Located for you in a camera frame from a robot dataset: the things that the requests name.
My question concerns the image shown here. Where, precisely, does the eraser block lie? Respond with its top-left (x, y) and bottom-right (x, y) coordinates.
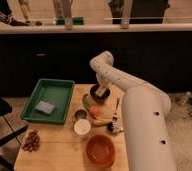
top-left (96, 88), bottom-right (104, 96)

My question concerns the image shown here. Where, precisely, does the purple bowl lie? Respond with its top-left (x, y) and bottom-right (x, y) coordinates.
top-left (90, 84), bottom-right (110, 103)

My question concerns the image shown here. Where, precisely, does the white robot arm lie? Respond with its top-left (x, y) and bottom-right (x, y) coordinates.
top-left (90, 51), bottom-right (177, 171)

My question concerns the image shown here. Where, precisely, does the orange bowl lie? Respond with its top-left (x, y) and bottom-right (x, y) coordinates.
top-left (85, 134), bottom-right (116, 168)

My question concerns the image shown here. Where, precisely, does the orange carrot toy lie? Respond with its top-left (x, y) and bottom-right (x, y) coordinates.
top-left (89, 106), bottom-right (101, 119)

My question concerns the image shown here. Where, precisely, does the yellow banana toy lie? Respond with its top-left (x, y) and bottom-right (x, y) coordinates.
top-left (92, 119), bottom-right (112, 126)

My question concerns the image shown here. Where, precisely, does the small metal cup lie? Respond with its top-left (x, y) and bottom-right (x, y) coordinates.
top-left (74, 109), bottom-right (87, 120)

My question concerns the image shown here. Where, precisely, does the dish brush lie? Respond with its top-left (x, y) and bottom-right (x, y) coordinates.
top-left (107, 122), bottom-right (123, 134)

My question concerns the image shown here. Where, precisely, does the white cup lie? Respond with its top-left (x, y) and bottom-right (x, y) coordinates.
top-left (74, 119), bottom-right (91, 138)

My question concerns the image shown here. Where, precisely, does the green plastic tray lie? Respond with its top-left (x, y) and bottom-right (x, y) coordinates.
top-left (21, 79), bottom-right (75, 124)

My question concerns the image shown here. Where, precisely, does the grey sponge in tray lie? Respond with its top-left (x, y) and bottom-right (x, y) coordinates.
top-left (35, 101), bottom-right (55, 115)

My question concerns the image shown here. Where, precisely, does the brown grape bunch toy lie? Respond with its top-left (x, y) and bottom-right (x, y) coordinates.
top-left (22, 130), bottom-right (40, 152)

